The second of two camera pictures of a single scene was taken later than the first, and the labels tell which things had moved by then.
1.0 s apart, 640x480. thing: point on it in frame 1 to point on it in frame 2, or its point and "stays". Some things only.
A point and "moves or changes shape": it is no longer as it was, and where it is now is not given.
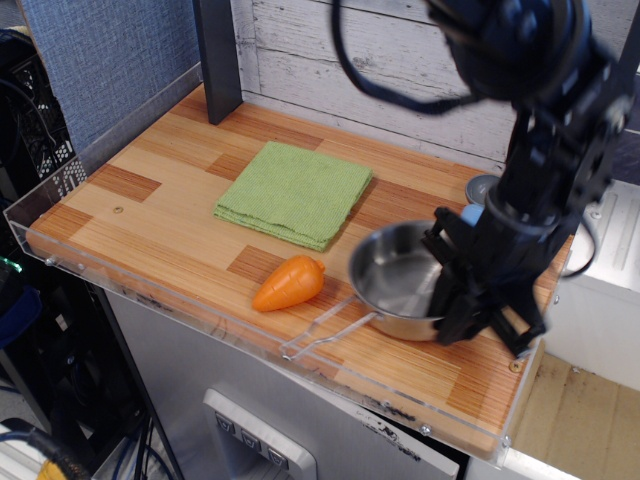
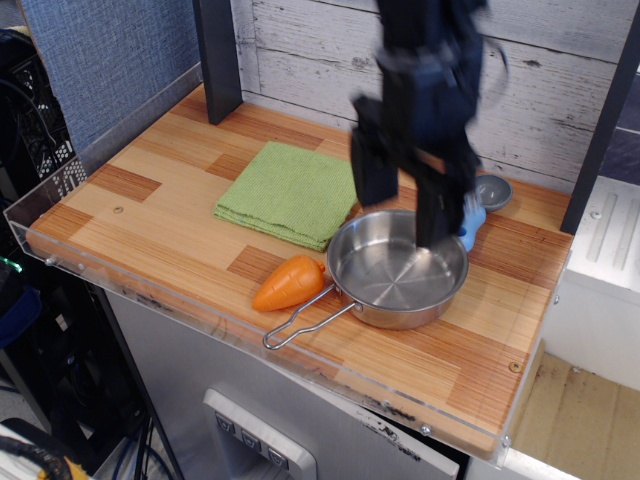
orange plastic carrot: x=292 y=282 stays
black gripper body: x=503 y=255 to x=429 y=100
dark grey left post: x=219 y=59 stays
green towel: x=297 y=195 stays
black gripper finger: x=461 y=320 to x=440 y=200
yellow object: x=50 y=471 to x=78 y=473
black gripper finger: x=446 y=294 to x=374 y=167
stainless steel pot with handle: x=393 y=277 moves or changes shape
